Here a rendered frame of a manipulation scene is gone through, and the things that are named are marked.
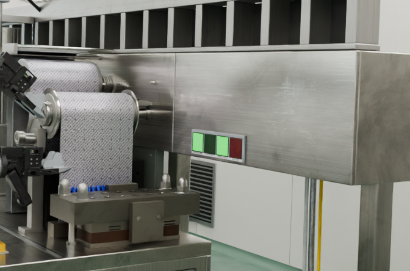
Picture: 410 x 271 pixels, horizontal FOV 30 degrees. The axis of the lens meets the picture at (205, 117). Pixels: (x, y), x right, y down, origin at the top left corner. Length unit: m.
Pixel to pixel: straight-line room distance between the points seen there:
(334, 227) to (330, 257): 0.20
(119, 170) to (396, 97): 0.91
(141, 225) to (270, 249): 3.60
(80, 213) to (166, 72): 0.54
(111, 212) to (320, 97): 0.68
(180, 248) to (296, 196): 3.29
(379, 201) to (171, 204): 0.62
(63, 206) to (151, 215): 0.24
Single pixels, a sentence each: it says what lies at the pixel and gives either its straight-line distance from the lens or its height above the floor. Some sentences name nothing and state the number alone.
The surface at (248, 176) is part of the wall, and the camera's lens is 5.83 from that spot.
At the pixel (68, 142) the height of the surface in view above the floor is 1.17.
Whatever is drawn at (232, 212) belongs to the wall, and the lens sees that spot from 6.02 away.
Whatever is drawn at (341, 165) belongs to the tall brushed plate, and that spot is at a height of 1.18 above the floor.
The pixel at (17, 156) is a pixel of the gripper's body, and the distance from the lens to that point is 2.17.
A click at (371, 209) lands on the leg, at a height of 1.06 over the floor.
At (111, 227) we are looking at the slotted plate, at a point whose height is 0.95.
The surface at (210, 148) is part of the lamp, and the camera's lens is 2.12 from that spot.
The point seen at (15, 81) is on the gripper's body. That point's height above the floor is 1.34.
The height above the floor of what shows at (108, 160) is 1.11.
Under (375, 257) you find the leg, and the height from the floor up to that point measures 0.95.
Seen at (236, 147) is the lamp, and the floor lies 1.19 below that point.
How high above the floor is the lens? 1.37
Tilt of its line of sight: 3 degrees down
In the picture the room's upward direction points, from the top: 2 degrees clockwise
